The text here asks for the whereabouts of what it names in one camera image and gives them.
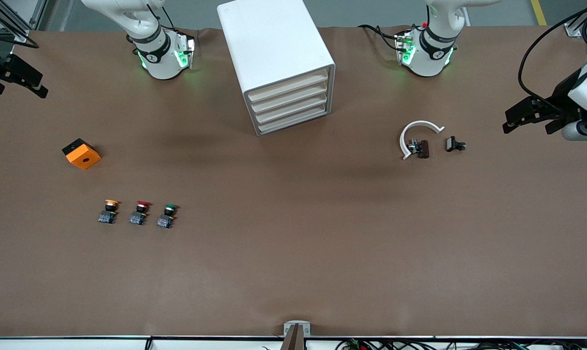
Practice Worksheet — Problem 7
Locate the black base cable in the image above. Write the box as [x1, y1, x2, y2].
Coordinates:
[359, 23, 402, 52]

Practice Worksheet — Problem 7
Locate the green push button switch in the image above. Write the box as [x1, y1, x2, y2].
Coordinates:
[157, 204, 178, 229]

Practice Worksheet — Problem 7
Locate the dark brown connector block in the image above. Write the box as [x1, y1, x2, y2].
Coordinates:
[408, 139, 430, 159]

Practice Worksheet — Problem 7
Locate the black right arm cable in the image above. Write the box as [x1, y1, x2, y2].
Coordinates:
[0, 28, 40, 49]

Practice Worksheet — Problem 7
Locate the grey metal bracket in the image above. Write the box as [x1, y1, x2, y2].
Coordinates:
[284, 321, 311, 337]

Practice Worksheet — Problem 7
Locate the yellow push button switch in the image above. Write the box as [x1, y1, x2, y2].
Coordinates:
[98, 199, 120, 225]

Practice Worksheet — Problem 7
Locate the orange button enclosure box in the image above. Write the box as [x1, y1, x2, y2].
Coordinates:
[62, 138, 102, 171]

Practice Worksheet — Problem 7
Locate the brown vertical bar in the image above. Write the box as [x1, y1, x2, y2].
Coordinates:
[280, 325, 306, 350]

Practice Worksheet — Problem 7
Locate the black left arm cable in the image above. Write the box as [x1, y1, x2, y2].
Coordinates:
[518, 0, 587, 104]

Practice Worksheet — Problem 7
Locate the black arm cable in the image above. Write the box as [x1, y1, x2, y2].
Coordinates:
[518, 0, 587, 104]
[0, 28, 40, 49]

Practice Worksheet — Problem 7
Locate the bundle of cables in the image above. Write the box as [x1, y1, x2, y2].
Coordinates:
[337, 339, 587, 350]

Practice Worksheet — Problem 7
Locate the white table edge rail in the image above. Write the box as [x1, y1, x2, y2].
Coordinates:
[0, 334, 587, 350]

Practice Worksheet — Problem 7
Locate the white curved plastic part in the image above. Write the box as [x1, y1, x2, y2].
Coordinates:
[399, 120, 445, 160]

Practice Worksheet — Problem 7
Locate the red push button switch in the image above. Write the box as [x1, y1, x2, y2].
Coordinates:
[130, 200, 151, 226]

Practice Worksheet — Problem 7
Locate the aluminium frame profile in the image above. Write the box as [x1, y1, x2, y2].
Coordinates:
[564, 0, 587, 37]
[0, 0, 48, 33]

